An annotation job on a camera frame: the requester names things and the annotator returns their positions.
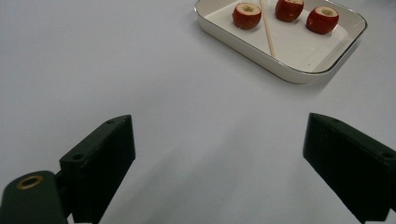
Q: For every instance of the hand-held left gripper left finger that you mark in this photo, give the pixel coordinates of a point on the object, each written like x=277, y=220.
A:
x=99, y=165

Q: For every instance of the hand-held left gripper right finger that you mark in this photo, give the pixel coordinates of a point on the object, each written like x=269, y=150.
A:
x=348, y=165

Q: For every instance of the white rectangular tray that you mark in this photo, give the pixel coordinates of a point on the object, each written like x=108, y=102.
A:
x=295, y=49

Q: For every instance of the red cored hawthorn fruit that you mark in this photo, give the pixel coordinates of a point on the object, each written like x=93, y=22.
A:
x=288, y=11
x=246, y=17
x=322, y=21

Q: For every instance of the thin wooden skewer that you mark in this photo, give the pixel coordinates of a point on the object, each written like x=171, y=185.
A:
x=267, y=31

